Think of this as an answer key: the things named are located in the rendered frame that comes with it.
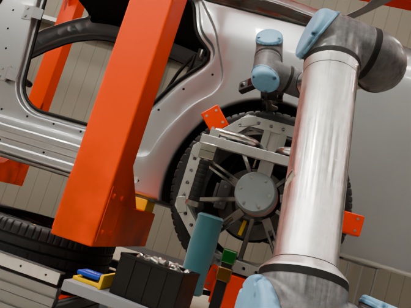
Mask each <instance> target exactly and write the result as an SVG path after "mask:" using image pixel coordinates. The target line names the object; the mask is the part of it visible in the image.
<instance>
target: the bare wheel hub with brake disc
mask: <svg viewBox="0 0 411 308"><path fill-rule="evenodd" d="M245 174H247V170H242V171H240V172H238V173H236V174H234V176H235V177H237V178H238V179H240V178H241V177H242V176H244V175H245ZM271 179H272V180H273V181H274V183H277V182H279V180H278V179H277V178H276V177H275V176H273V175H272V177H271ZM234 191H235V188H234V187H233V186H232V189H231V193H230V195H229V197H235V196H234ZM279 191H280V194H283V192H284V186H283V185H282V186H280V187H279ZM238 208H239V206H238V205H237V202H228V203H227V205H226V209H225V211H224V210H220V209H218V214H219V216H220V218H222V219H224V218H226V217H227V216H229V215H230V214H231V213H233V212H234V211H236V209H238ZM279 218H280V217H279V216H278V215H274V217H273V218H271V221H272V224H273V227H274V229H275V233H276V232H277V229H278V222H279ZM232 220H233V219H230V220H228V221H227V222H225V223H224V224H223V225H224V226H225V225H226V224H227V223H229V222H230V221H232ZM243 220H245V221H247V223H246V225H245V228H244V230H243V232H242V235H241V236H240V235H238V232H239V230H240V228H241V226H242V223H243ZM249 221H250V219H249V218H247V217H246V216H244V217H242V218H241V219H239V220H238V221H237V222H235V223H234V224H233V225H231V226H230V227H228V228H227V229H228V230H229V231H230V232H231V233H232V234H234V235H235V236H237V237H239V238H242V239H244V237H245V233H246V230H247V227H248V223H249ZM266 237H267V236H266V234H265V230H264V227H263V225H262V221H261V222H259V221H255V222H254V226H253V229H252V231H251V235H250V239H249V240H262V239H265V238H266Z"/></svg>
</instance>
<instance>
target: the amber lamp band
mask: <svg viewBox="0 0 411 308"><path fill-rule="evenodd" d="M232 273H233V269H229V268H225V267H223V266H219V267H218V270H217V274H216V276H215V279H216V280H218V281H221V282H224V283H227V284H228V283H229V282H230V280H231V277H232Z"/></svg>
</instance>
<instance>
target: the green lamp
mask: <svg viewBox="0 0 411 308"><path fill-rule="evenodd" d="M237 256H238V252H237V251H233V250H230V249H227V248H225V249H223V253H222V256H221V260H220V262H222V263H225V264H228V265H231V266H234V265H235V263H236V260H237Z"/></svg>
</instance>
